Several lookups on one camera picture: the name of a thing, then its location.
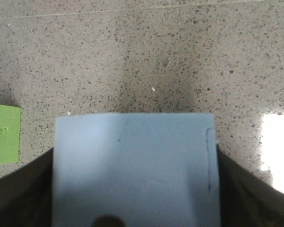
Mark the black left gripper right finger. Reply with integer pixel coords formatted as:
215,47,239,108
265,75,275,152
217,148,284,227

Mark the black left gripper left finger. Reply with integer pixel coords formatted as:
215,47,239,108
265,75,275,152
0,148,53,227

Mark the light blue foam cube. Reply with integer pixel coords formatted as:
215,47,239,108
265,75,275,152
52,113,221,227

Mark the green foam cube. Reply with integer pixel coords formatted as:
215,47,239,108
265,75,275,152
0,105,21,165

